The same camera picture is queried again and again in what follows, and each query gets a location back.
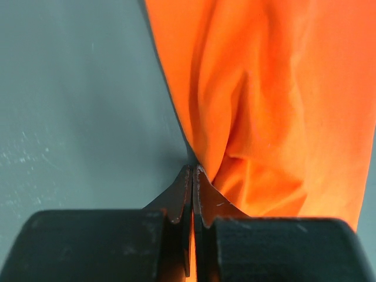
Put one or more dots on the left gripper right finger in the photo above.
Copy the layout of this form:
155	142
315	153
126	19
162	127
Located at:
231	246

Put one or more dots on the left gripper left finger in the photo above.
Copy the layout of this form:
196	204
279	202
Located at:
148	244

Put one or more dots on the orange t-shirt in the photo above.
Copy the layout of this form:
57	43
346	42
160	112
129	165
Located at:
276	99

